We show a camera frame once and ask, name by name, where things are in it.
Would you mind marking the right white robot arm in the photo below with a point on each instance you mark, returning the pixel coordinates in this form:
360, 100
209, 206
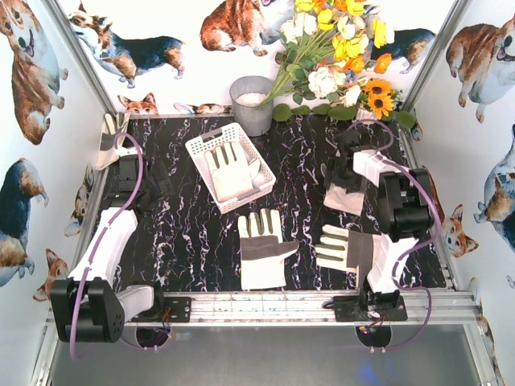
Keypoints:
403, 214

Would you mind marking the white work glove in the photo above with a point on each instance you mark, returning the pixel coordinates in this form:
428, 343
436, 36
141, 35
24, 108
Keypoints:
232, 174

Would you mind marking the grey metal bucket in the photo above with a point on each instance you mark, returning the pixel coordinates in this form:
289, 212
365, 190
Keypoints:
251, 110

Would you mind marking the front aluminium rail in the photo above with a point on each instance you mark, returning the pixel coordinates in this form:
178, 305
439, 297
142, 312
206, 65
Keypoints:
295, 308

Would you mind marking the left back corner glove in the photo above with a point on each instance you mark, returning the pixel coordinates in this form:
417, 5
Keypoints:
109, 145

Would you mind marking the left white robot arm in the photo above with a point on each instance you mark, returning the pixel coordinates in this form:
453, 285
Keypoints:
85, 306

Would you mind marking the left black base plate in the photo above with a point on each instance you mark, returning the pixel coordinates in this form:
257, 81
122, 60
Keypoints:
168, 310

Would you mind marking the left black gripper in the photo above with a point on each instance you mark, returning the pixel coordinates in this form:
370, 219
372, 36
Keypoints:
154, 185

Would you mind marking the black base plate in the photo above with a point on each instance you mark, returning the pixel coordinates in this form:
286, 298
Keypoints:
349, 309
168, 310

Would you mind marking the white perforated storage basket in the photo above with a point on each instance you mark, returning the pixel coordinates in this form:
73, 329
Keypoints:
196, 147

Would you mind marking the small sunflower pot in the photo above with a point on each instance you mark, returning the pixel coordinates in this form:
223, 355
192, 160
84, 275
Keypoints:
380, 98

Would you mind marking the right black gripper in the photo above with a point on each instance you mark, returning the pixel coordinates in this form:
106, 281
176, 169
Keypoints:
340, 173

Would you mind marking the artificial flower bouquet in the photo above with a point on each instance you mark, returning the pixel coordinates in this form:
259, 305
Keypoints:
324, 46

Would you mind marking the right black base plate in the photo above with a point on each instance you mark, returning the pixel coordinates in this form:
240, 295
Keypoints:
349, 309

